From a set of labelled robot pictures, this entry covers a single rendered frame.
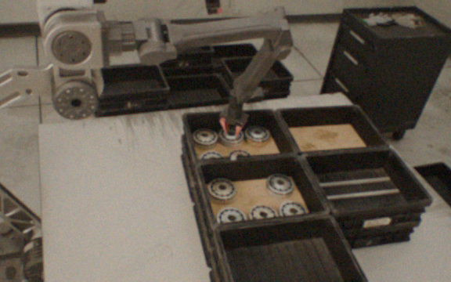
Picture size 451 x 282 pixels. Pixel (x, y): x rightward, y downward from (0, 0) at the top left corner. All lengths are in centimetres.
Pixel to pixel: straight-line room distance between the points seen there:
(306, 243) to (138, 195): 67
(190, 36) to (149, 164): 84
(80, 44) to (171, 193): 83
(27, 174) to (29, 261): 105
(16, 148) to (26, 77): 163
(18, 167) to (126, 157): 122
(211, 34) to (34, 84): 66
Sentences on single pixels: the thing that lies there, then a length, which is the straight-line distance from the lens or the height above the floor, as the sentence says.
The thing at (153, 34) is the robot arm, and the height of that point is 146.
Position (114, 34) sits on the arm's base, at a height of 148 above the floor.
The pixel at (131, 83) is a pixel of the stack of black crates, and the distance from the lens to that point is 283.
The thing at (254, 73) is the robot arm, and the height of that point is 125.
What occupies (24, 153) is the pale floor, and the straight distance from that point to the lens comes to 315.
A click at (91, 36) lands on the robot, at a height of 148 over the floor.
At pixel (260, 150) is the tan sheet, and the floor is 83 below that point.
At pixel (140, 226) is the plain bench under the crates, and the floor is 70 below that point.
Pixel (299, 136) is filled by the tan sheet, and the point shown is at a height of 83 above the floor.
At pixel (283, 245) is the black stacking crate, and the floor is 83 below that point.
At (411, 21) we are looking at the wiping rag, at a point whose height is 88.
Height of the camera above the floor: 198
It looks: 38 degrees down
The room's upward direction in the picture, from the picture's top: 8 degrees clockwise
